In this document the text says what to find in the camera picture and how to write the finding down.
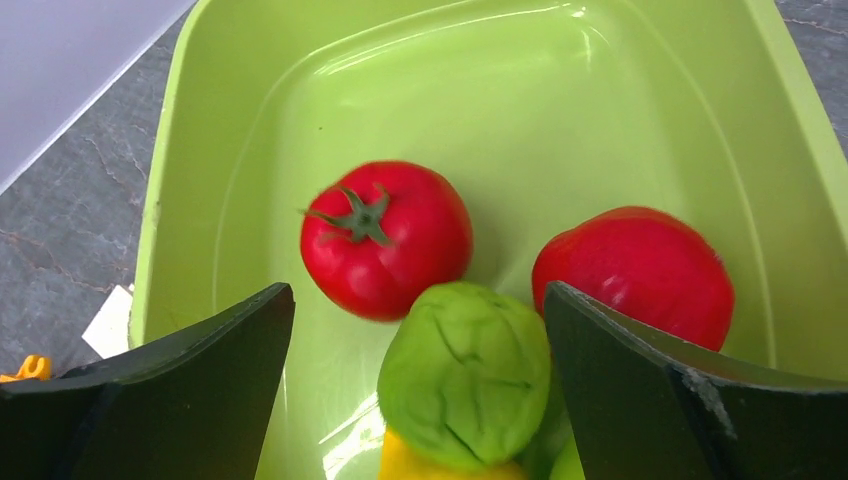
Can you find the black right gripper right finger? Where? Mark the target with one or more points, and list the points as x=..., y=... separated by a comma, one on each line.
x=644, y=404

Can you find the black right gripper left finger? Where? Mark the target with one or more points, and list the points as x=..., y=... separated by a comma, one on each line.
x=194, y=404

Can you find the green fake cabbage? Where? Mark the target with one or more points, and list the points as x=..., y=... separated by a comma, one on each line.
x=466, y=378

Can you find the red fake pomegranate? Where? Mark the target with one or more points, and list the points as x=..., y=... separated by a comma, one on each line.
x=647, y=265

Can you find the red fake tomato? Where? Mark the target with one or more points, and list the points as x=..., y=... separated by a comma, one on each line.
x=382, y=234

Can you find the white toy brick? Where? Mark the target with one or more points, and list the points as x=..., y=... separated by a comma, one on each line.
x=108, y=333

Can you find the orange small toy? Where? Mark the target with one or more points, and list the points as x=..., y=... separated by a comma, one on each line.
x=33, y=367

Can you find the green plastic basin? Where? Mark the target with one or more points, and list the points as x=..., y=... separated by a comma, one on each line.
x=541, y=114

